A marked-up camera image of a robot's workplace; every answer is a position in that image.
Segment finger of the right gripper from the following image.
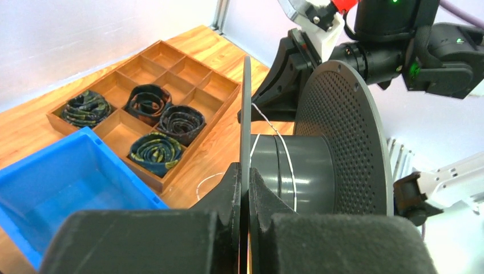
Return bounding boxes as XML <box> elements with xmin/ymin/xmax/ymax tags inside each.
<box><xmin>251</xmin><ymin>43</ymin><xmax>314</xmax><ymax>122</ymax></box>

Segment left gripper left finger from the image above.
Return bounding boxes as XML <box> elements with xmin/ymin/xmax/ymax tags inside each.
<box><xmin>39</xmin><ymin>163</ymin><xmax>241</xmax><ymax>273</ymax></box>

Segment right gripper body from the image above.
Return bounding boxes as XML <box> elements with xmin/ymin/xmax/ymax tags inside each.
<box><xmin>280</xmin><ymin>29</ymin><xmax>324</xmax><ymax>73</ymax></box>

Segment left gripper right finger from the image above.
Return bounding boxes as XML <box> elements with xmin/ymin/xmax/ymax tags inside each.
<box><xmin>248</xmin><ymin>168</ymin><xmax>437</xmax><ymax>273</ymax></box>

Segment white wire cable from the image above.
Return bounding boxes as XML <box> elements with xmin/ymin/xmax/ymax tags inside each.
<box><xmin>196</xmin><ymin>103</ymin><xmax>298</xmax><ymax>212</ymax></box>

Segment dark grey cable spool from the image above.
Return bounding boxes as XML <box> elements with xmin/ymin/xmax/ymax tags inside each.
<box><xmin>239</xmin><ymin>61</ymin><xmax>393</xmax><ymax>271</ymax></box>

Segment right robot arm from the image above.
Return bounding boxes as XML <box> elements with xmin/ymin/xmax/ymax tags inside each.
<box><xmin>238</xmin><ymin>1</ymin><xmax>483</xmax><ymax>226</ymax></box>

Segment rolled tie dark floral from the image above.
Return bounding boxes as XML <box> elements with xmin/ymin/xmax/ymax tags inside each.
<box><xmin>156</xmin><ymin>105</ymin><xmax>206</xmax><ymax>147</ymax></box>

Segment rolled tie yellow green front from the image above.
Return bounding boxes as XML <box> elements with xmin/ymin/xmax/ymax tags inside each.
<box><xmin>127</xmin><ymin>132</ymin><xmax>185</xmax><ymax>178</ymax></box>

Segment wooden compartment tray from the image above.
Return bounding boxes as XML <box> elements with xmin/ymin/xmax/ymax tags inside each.
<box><xmin>46</xmin><ymin>40</ymin><xmax>243</xmax><ymax>194</ymax></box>

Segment rolled tie orange pattern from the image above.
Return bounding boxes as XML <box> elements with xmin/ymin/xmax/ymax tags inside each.
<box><xmin>123</xmin><ymin>84</ymin><xmax>172</xmax><ymax>126</ymax></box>

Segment blue plastic bin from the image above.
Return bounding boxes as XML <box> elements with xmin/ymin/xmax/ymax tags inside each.
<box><xmin>1</xmin><ymin>127</ymin><xmax>167</xmax><ymax>270</ymax></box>

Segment rolled tie green pattern back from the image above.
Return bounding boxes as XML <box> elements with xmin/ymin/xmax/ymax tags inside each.
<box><xmin>60</xmin><ymin>90</ymin><xmax>113</xmax><ymax>128</ymax></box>

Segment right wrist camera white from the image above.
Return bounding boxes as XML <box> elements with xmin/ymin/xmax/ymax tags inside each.
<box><xmin>279</xmin><ymin>0</ymin><xmax>359</xmax><ymax>59</ymax></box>

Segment aluminium frame rail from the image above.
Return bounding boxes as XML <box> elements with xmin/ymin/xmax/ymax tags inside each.
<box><xmin>387</xmin><ymin>138</ymin><xmax>414</xmax><ymax>182</ymax></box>

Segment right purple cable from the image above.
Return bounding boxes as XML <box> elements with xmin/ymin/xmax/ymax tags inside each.
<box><xmin>438</xmin><ymin>0</ymin><xmax>484</xmax><ymax>23</ymax></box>

